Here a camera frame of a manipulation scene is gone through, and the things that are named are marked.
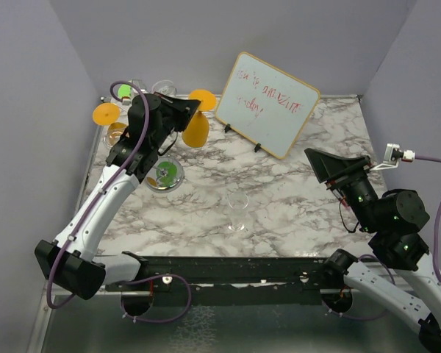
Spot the orange plastic goblet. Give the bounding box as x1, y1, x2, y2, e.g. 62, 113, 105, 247
92, 102, 128, 136
182, 89, 217, 148

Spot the green plastic wine glass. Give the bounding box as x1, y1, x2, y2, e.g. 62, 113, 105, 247
118, 85, 132, 99

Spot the black aluminium table frame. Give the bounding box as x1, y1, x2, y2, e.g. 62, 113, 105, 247
43, 253, 409, 308

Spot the orange plastic goblet front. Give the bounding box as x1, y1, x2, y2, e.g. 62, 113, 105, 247
182, 89, 217, 148

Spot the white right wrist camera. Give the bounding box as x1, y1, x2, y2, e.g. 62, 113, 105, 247
370, 143, 416, 171

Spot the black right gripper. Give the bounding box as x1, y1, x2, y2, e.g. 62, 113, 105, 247
304, 146, 381, 231

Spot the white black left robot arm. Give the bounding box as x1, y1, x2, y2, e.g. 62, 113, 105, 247
35, 93, 201, 300

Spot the chrome wine glass rack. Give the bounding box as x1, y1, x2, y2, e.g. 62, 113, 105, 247
100, 80, 181, 193

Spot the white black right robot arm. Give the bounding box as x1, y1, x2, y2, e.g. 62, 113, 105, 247
304, 143, 441, 352

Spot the clear wine glass front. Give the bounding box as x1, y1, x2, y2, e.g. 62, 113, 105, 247
227, 191, 249, 232

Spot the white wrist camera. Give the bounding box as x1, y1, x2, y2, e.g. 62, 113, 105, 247
124, 79, 147, 101
370, 143, 416, 171

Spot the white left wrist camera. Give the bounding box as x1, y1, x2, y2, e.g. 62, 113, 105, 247
124, 79, 147, 101

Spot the yellow framed whiteboard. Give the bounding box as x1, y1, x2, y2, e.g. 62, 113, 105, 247
215, 52, 320, 159

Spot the clear wine glass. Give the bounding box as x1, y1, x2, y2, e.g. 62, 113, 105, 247
227, 191, 249, 232
103, 131, 123, 149
151, 79, 177, 97

